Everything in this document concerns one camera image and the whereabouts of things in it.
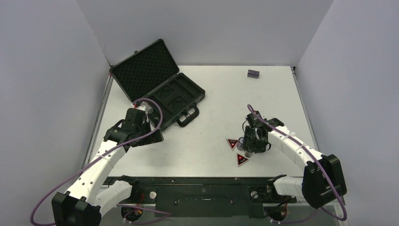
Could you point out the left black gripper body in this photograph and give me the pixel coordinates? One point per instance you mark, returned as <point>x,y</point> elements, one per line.
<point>142,130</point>

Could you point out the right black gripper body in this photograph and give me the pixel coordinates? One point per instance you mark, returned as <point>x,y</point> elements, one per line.
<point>253,142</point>

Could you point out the poker chip stack front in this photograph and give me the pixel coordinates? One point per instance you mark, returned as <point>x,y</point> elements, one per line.
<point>248,154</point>

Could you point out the poker chip stack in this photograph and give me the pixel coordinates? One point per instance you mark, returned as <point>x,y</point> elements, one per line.
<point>148,109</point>
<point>239,145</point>
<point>248,154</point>

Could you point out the poker chip stack back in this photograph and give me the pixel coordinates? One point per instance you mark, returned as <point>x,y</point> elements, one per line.
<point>148,109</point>

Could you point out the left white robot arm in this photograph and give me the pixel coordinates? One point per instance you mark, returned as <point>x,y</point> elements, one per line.
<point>83,203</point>

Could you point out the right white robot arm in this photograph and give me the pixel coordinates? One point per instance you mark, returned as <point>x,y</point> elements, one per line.
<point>322,180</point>

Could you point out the poker chip stack left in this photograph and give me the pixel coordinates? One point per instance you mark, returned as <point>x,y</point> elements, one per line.
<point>239,145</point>

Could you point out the red triangular button upper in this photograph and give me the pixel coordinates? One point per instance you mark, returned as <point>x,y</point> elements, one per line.
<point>232,143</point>

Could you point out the red triangular button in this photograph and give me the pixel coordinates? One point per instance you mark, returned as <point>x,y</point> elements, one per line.
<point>232,143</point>
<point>241,159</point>

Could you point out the red triangular button lower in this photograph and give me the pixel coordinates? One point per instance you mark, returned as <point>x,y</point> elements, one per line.
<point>241,159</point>

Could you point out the black foam-lined carrying case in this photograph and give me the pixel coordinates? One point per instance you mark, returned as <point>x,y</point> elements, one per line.
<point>152,73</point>

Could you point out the purple playing card box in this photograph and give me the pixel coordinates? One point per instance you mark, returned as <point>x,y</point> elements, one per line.
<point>253,73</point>

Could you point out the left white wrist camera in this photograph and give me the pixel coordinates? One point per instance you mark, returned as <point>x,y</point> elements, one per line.
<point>141,107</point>

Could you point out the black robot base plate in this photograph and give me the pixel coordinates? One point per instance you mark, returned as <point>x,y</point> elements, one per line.
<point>205,197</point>

